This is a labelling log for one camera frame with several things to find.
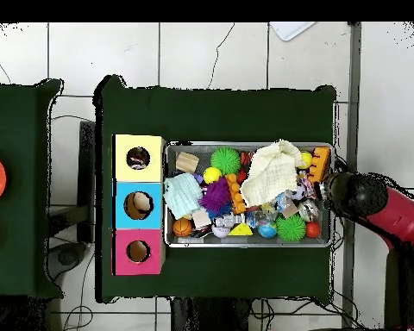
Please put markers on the grey metal bar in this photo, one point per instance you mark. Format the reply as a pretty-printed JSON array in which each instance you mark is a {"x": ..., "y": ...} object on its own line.
[{"x": 353, "y": 69}]

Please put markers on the dark green table cloth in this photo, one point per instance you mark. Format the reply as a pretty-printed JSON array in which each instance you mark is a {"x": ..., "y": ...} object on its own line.
[
  {"x": 210, "y": 113},
  {"x": 20, "y": 138}
]

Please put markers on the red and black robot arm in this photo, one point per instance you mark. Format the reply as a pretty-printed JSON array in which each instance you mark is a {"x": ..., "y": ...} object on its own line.
[{"x": 400, "y": 213}]

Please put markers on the orange toy building brick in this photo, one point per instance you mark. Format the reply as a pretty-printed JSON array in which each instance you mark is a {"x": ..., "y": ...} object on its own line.
[
  {"x": 320, "y": 163},
  {"x": 235, "y": 196}
]

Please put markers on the white tray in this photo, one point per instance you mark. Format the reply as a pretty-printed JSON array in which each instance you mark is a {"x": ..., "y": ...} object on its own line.
[{"x": 289, "y": 29}]

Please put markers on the wooden box with three holes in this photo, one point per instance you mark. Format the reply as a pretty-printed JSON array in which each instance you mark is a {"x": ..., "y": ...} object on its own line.
[{"x": 138, "y": 172}]

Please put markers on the yellow plastic ball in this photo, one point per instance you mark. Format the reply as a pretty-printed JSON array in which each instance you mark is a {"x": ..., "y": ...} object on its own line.
[{"x": 213, "y": 176}]

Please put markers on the mint green knitted cloth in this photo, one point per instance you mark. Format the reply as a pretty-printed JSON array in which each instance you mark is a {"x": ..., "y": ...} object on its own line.
[{"x": 182, "y": 194}]

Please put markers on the plain wooden wedge block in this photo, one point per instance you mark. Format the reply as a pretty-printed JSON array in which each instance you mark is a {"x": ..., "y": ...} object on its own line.
[{"x": 187, "y": 162}]

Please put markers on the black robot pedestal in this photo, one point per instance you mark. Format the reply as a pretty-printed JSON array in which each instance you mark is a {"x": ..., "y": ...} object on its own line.
[{"x": 207, "y": 317}]

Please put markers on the purple spiky rubber toy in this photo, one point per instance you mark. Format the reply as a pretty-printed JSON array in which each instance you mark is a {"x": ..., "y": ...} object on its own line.
[{"x": 215, "y": 196}]

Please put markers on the cream knitted cloth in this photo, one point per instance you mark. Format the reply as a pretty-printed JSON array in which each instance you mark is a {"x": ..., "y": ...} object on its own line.
[{"x": 270, "y": 176}]

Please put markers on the green spiky rubber ball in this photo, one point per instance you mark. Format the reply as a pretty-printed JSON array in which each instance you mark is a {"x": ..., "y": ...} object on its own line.
[
  {"x": 290, "y": 227},
  {"x": 226, "y": 161}
]

